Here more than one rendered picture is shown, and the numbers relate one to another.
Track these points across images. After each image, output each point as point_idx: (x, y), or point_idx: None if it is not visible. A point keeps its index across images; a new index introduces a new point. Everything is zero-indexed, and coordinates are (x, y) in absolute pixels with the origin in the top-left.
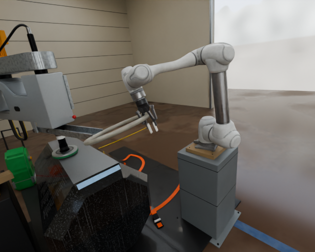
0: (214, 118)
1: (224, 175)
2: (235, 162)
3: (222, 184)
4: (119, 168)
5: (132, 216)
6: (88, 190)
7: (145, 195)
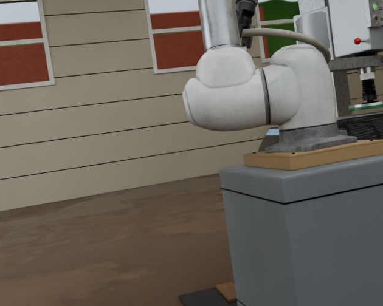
0: (285, 50)
1: (239, 224)
2: (276, 236)
3: (238, 246)
4: None
5: None
6: (265, 141)
7: None
